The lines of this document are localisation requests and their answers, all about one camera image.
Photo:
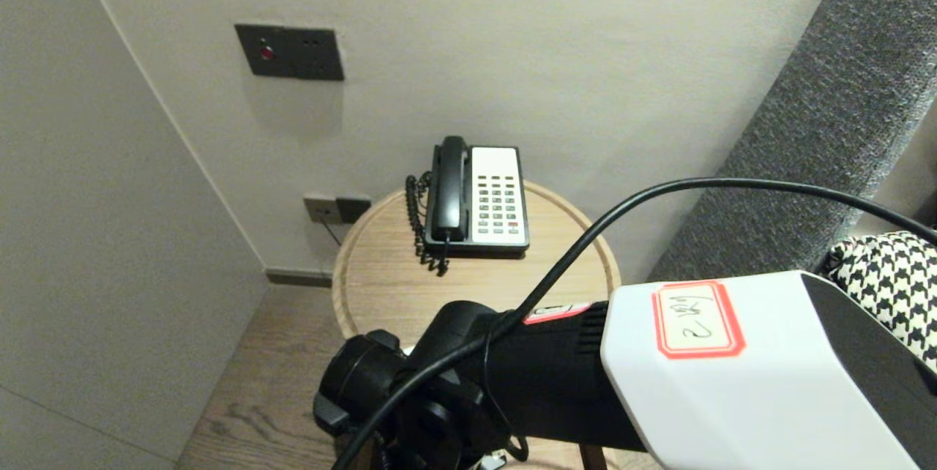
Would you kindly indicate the dark wall switch panel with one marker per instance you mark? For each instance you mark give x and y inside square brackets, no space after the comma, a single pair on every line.
[293,53]

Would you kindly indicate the dark grey wall socket plate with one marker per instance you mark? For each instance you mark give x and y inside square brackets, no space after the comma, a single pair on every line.
[355,209]

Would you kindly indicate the beige wall socket plate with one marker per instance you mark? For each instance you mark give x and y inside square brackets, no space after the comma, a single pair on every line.
[320,210]

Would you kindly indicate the black telephone handset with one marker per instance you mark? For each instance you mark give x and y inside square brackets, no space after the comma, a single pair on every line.
[449,192]

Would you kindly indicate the grey upholstered bed headboard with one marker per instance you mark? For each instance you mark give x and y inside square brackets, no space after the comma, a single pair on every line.
[827,126]

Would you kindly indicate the black white houndstooth pillow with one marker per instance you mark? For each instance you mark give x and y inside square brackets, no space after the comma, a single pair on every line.
[893,287]

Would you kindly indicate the round wooden bedside table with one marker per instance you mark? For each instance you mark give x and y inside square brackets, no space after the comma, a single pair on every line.
[395,272]

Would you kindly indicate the black and white desk telephone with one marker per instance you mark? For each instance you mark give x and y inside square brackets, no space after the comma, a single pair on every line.
[498,195]

